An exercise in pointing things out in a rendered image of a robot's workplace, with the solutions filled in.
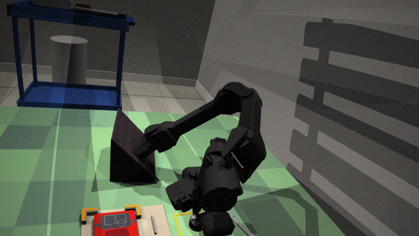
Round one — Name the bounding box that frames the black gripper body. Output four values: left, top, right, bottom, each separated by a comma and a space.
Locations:
182, 166, 235, 236

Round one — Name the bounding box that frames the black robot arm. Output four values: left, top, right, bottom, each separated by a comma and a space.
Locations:
131, 82, 267, 212

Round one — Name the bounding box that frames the black rubber tyre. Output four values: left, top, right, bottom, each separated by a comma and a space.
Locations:
189, 214, 200, 232

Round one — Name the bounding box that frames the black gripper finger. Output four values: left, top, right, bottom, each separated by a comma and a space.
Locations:
193, 202, 202, 214
196, 213, 203, 231

